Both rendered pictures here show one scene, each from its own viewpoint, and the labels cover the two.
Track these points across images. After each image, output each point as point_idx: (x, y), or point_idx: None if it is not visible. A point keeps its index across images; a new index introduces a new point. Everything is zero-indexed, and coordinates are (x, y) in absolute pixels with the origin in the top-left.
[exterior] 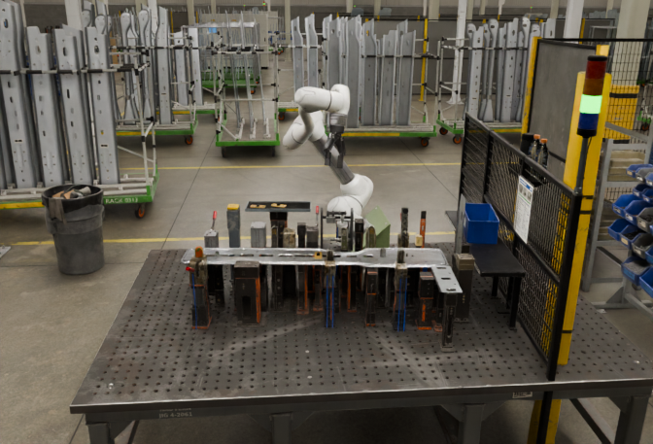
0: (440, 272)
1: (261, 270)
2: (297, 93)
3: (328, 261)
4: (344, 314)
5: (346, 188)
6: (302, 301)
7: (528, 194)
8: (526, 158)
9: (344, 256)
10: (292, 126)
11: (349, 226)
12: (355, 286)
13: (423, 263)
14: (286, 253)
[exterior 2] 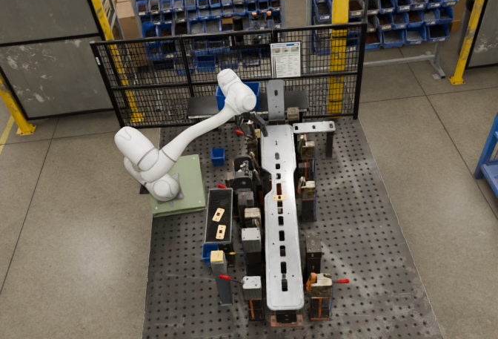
0: (304, 128)
1: (261, 257)
2: (248, 102)
3: (307, 184)
4: None
5: None
6: None
7: (292, 49)
8: (278, 30)
9: (279, 180)
10: (153, 156)
11: (178, 189)
12: None
13: (290, 136)
14: (275, 220)
